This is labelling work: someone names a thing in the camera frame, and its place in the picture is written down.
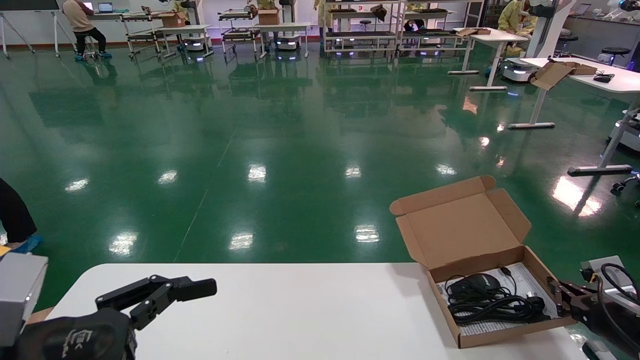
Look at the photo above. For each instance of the black covered left gripper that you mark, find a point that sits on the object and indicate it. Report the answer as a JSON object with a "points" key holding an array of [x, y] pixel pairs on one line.
{"points": [[80, 340]]}

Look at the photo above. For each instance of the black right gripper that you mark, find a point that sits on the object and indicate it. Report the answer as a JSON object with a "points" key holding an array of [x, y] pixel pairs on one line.
{"points": [[595, 312]]}

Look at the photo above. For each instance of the brown cardboard storage box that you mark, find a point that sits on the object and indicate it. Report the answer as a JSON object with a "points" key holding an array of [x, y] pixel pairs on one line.
{"points": [[465, 230]]}

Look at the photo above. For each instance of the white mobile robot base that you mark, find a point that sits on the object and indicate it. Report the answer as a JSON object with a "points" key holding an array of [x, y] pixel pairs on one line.
{"points": [[194, 44], [288, 43]]}

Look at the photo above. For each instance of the open brown cardboard box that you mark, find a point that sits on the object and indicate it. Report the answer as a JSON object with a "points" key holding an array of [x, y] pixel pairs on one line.
{"points": [[550, 75]]}

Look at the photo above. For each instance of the white table with flat box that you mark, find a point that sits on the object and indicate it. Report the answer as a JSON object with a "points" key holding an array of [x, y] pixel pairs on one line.
{"points": [[500, 37]]}

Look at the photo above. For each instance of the flat brown cardboard box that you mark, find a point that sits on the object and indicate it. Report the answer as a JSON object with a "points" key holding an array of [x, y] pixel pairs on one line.
{"points": [[467, 31]]}

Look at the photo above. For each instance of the white paper manual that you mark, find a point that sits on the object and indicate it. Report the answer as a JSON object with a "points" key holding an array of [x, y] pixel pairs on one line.
{"points": [[527, 282]]}

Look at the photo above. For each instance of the grey rounded robot part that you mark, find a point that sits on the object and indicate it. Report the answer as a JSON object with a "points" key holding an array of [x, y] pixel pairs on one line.
{"points": [[597, 351]]}

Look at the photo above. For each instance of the black computer mouse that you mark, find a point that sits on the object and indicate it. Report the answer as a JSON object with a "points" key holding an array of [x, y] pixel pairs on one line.
{"points": [[475, 285]]}

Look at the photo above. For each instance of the brown cardboard piece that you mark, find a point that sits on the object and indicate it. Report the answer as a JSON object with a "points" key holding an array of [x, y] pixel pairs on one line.
{"points": [[40, 315]]}

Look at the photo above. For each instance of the office chair wheel base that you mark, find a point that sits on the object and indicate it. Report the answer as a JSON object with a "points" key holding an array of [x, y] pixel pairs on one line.
{"points": [[625, 185]]}

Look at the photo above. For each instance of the person in black trousers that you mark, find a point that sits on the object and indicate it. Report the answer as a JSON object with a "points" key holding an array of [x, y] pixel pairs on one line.
{"points": [[12, 215]]}

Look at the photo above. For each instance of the large white table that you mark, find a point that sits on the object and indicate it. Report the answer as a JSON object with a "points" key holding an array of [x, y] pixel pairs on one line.
{"points": [[615, 82]]}

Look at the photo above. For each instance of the black round stool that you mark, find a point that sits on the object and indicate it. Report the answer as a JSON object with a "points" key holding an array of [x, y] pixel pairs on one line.
{"points": [[616, 51]]}

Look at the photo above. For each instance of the metal rack cart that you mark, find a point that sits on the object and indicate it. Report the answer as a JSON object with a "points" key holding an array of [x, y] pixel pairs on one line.
{"points": [[142, 36], [239, 35]]}

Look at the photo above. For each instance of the white tall robot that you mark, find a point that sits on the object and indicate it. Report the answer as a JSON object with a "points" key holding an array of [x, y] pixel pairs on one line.
{"points": [[545, 30]]}

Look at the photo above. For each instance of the small white table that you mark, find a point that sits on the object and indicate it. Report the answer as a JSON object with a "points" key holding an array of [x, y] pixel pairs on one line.
{"points": [[185, 29], [282, 26]]}

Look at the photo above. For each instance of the person in yellow coat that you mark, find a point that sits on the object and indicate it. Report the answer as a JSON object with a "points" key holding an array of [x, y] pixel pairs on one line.
{"points": [[512, 17], [320, 10]]}

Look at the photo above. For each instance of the seated person in beige shirt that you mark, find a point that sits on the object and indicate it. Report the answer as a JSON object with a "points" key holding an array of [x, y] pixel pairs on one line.
{"points": [[77, 17]]}

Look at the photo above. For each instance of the open laptop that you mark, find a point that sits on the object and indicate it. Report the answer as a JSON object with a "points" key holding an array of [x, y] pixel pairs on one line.
{"points": [[105, 7]]}

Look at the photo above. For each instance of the large white shelf rack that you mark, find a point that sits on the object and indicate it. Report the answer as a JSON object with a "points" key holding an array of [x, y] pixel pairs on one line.
{"points": [[435, 34], [360, 35]]}

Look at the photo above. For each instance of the black display on stand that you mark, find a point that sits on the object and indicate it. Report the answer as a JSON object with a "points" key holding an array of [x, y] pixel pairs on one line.
{"points": [[27, 4]]}

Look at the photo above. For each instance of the brown bag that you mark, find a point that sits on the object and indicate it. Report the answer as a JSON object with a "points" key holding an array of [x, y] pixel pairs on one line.
{"points": [[379, 12]]}

